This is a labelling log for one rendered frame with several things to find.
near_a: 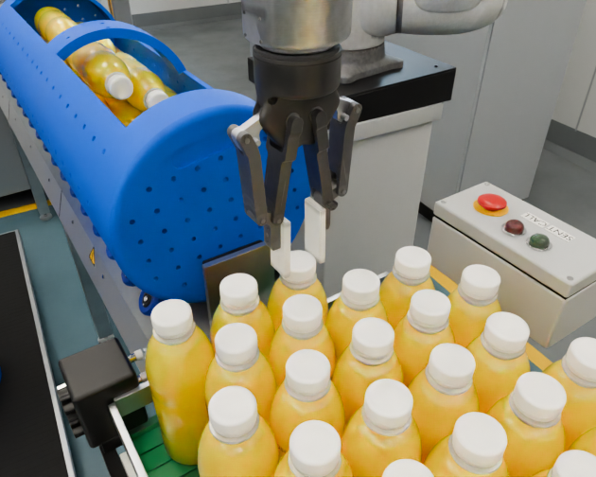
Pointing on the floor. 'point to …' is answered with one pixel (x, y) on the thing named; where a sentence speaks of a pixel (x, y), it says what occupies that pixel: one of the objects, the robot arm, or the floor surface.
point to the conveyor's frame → (117, 464)
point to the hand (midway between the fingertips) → (297, 238)
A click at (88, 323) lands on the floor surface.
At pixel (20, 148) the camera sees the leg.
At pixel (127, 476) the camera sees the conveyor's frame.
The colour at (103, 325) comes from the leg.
